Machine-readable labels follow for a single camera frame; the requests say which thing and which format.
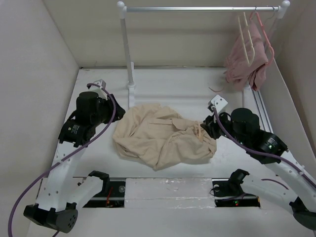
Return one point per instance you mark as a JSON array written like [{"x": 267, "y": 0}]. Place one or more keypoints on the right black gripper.
[{"x": 212, "y": 130}]

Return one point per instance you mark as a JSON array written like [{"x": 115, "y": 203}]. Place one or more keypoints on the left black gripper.
[{"x": 108, "y": 102}]

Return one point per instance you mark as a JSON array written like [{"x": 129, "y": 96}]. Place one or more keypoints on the beige trousers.
[{"x": 160, "y": 137}]

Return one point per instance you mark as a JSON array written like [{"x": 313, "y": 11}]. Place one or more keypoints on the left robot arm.
[{"x": 57, "y": 207}]

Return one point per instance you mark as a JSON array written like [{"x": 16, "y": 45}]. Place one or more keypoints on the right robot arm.
[{"x": 298, "y": 196}]

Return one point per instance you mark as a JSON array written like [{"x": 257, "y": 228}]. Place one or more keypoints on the cream wooden hanger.
[{"x": 247, "y": 46}]

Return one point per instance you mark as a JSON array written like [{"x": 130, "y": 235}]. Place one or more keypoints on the pink plastic hanger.
[{"x": 270, "y": 48}]

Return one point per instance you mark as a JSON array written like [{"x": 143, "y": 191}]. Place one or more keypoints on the pink hanging garment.
[{"x": 238, "y": 72}]

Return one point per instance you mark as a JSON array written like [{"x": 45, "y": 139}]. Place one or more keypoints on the white clothes rack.
[{"x": 123, "y": 10}]

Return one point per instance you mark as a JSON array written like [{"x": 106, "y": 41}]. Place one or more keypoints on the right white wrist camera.
[{"x": 218, "y": 102}]

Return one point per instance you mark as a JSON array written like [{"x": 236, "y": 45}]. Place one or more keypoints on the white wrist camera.
[
  {"x": 98, "y": 86},
  {"x": 218, "y": 102}
]

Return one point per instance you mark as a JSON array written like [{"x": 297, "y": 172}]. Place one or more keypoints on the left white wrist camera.
[{"x": 98, "y": 86}]

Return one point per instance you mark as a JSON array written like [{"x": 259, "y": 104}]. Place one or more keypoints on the aluminium rail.
[{"x": 262, "y": 112}]

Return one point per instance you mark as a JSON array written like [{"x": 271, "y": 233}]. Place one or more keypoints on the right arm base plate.
[{"x": 227, "y": 197}]

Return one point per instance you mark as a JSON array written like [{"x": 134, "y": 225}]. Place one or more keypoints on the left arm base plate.
[{"x": 113, "y": 198}]

